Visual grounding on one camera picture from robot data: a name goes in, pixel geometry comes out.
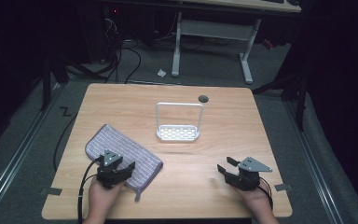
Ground white metal-framed desk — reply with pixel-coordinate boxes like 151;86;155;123
170;0;303;85

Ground metal floor rail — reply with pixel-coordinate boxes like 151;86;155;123
0;83;63;220
282;100;345;224

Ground bundle of black floor cables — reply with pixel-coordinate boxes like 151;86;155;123
103;17;143;85

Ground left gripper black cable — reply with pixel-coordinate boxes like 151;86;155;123
76;157;103;224

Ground person's right hand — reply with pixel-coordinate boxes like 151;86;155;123
232;180;274;218

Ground grey tape piece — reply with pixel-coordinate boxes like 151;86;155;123
39;187;63;197
273;183;294;192

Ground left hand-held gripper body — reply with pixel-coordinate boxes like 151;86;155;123
96;148;126;190

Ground thin black floor cable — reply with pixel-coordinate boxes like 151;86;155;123
52;112;79;172

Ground white rack with handle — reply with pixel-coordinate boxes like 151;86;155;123
155;102;205;143

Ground black zigzag floor tape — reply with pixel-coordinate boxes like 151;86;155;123
59;105;73;118

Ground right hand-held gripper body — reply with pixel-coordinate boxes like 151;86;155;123
224;156;274;192

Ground person's left hand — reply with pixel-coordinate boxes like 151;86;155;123
86;176;127;222

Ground black metal stand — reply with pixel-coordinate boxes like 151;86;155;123
39;50;71;112
252;60;310;133

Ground purple striped cloth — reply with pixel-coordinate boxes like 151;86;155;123
84;123;164;203

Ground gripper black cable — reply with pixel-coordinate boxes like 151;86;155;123
76;157;103;224
258;176;275;210

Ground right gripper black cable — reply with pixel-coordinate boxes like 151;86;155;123
258;176;275;210

